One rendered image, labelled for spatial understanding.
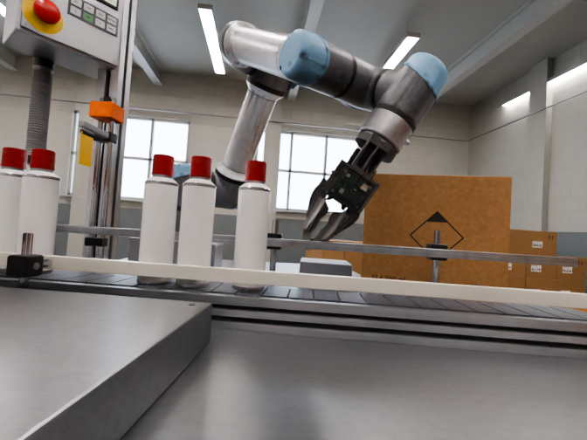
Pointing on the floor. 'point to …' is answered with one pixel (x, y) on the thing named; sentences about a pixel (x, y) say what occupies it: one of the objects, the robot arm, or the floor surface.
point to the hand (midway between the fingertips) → (308, 242)
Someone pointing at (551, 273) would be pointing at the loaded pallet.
